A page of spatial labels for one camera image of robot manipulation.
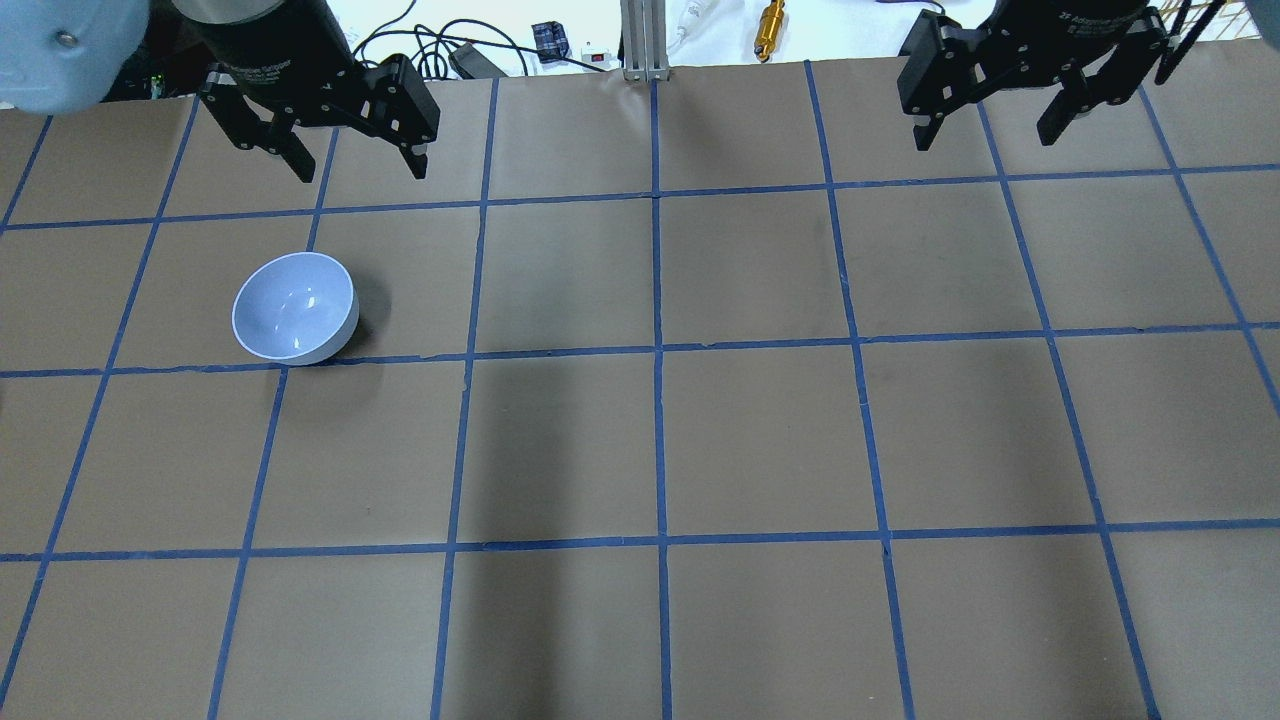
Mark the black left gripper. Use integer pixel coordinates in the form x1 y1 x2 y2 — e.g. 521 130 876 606
174 1 442 183

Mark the white cable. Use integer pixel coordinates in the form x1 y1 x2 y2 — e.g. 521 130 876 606
668 0 717 53

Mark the black cable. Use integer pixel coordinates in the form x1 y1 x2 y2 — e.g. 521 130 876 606
349 0 547 81

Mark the light blue robot arm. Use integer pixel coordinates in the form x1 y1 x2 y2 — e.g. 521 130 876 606
3 1 1192 183

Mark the brass cylindrical fitting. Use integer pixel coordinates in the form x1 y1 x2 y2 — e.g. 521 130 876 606
753 0 785 63

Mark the small dark blue box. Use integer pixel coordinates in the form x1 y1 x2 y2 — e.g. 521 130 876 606
531 20 570 65

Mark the black power adapter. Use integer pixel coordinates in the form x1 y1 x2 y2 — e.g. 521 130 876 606
448 44 508 79

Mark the light blue bowl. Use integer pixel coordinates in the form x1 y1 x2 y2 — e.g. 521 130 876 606
230 251 360 366

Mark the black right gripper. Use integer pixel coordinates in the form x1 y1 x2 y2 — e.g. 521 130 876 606
897 1 1169 152

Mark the aluminium extrusion post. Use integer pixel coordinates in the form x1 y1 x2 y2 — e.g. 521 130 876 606
620 0 671 83

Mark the white power switch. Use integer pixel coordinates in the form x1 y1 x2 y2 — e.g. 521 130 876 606
579 42 614 70

